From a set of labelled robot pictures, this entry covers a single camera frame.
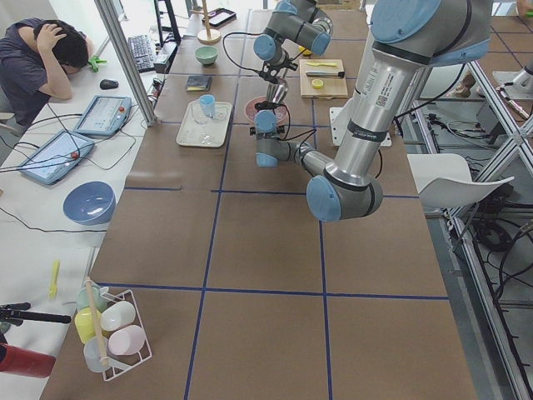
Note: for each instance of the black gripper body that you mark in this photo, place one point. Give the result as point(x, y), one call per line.
point(264, 107)
point(280, 87)

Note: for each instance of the silver metal ice scoop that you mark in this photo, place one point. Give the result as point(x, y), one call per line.
point(277, 91)

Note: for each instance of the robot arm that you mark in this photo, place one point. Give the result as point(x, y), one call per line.
point(404, 37)
point(301, 22)

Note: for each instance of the blue cup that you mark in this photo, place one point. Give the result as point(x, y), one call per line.
point(207, 104)

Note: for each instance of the pink bowl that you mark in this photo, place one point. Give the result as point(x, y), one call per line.
point(250, 111)

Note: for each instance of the yellow lemon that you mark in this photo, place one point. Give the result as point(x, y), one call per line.
point(305, 52)

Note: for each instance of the yellow plastic knife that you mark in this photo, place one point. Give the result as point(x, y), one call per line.
point(322, 64)

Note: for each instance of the lemon half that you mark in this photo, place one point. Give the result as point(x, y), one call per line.
point(317, 84)

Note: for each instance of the wooden cutting board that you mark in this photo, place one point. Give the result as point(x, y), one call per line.
point(333, 87)

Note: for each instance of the clear wine glass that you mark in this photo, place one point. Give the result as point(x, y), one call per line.
point(206, 138)

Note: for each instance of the green bowl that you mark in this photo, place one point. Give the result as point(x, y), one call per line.
point(206, 55)

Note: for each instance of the wooden stand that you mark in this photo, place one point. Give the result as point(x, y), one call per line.
point(208, 35)

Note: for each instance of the grey yellow cloth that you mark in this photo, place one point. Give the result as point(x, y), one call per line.
point(198, 83)

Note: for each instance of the cream serving tray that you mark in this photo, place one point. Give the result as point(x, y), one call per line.
point(197, 130)

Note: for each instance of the black keyboard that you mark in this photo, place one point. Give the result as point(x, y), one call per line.
point(143, 52)

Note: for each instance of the far teach pendant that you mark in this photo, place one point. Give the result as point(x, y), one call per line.
point(104, 116)

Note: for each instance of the teach pendant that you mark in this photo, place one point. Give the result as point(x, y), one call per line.
point(56, 157)
point(104, 116)

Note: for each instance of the black computer mouse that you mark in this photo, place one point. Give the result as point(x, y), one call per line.
point(108, 84)

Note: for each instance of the white chair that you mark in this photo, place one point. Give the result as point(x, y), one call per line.
point(444, 180)

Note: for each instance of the blue bowl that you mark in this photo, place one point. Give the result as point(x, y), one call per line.
point(90, 204)

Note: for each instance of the near teach pendant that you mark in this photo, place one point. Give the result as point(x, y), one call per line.
point(56, 157)

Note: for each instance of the seated person dark shirt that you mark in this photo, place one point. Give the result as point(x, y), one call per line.
point(37, 58)

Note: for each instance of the yellow plastic fork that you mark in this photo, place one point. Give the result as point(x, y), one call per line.
point(52, 291)

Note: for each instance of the red bottle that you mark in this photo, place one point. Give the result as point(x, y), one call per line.
point(24, 362)

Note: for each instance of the white wire cup rack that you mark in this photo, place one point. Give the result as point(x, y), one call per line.
point(111, 331)

